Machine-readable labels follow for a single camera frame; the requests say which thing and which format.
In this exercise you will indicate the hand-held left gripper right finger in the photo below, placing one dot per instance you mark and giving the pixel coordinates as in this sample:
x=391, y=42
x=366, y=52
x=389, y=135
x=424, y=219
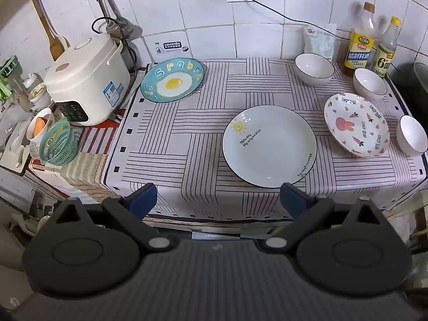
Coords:
x=292, y=200

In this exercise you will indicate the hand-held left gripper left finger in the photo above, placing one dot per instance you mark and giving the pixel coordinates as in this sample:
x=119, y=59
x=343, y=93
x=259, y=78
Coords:
x=144, y=199

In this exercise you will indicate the white bowl with dark rim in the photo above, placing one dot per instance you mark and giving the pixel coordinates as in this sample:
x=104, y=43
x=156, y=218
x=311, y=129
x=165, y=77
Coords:
x=411, y=135
x=314, y=68
x=369, y=82

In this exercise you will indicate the white sun print plate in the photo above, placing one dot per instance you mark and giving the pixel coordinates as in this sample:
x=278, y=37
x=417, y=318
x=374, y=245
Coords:
x=271, y=147

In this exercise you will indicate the striped white tablecloth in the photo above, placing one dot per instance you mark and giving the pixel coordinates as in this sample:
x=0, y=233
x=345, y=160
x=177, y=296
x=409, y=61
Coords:
x=187, y=147

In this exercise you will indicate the red striped patchwork cloth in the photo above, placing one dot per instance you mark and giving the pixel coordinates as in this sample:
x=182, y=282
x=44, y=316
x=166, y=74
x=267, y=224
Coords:
x=83, y=167

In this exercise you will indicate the pink rabbit print plate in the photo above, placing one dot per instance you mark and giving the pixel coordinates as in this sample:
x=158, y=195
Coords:
x=356, y=125

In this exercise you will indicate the green plastic colander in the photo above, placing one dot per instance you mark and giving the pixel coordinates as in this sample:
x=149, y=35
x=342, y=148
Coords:
x=58, y=140

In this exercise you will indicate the blue fried egg plate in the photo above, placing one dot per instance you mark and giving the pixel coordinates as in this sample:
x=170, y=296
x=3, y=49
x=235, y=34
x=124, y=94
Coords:
x=172, y=80

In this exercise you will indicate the small white bowl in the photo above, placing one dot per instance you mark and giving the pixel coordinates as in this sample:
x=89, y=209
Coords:
x=33, y=132

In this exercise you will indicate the white rice cooker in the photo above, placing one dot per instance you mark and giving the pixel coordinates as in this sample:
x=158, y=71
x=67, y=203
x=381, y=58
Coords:
x=87, y=73

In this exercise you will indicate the white ceramic jar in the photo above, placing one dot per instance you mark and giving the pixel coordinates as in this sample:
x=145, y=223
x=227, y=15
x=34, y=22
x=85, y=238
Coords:
x=35, y=90

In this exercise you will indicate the white plastic packet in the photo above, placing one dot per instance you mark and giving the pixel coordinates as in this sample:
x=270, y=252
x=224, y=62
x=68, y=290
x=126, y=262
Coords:
x=317, y=41

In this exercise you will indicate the yellow label cooking wine bottle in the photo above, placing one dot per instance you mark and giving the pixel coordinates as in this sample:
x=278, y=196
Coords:
x=359, y=50

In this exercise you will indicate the clear vinegar bottle yellow cap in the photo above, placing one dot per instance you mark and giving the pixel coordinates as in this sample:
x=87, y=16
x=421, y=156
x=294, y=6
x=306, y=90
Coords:
x=384, y=60

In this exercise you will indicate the dark cooking pot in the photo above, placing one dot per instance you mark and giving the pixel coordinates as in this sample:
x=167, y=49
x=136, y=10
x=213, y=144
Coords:
x=409, y=80

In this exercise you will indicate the wooden spatula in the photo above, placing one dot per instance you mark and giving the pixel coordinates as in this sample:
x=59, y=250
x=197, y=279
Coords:
x=55, y=45

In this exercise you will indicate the green plastic rack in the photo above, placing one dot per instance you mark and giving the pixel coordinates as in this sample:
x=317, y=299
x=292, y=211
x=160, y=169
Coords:
x=7, y=68

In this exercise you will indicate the metal ladle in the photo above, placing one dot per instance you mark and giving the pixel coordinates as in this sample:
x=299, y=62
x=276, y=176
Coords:
x=102, y=0

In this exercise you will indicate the wall sticker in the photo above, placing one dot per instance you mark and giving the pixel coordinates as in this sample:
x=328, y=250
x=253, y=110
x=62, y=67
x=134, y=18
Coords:
x=170, y=47

